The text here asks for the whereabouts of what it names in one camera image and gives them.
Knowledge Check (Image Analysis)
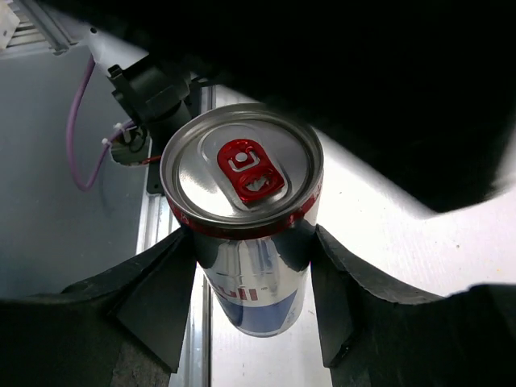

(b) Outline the silver blue can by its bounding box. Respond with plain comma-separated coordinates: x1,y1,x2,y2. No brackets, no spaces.
160,103,324,337

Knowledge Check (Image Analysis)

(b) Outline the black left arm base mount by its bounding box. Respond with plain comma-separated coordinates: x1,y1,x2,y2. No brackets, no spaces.
108,76,214,197

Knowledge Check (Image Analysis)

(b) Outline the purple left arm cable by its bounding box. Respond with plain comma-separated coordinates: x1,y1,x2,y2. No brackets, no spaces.
66,56,138,193

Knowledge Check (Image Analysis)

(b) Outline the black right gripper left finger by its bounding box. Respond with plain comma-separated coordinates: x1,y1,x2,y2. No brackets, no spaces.
1,230,196,386

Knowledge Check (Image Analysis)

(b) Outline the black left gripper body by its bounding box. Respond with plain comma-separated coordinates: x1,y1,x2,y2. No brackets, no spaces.
52,1,515,213

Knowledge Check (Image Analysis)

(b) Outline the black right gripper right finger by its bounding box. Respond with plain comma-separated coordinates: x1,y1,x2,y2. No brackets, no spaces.
311,227,515,386

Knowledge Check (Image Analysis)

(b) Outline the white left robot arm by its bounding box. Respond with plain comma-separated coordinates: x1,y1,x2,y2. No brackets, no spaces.
51,1,515,213

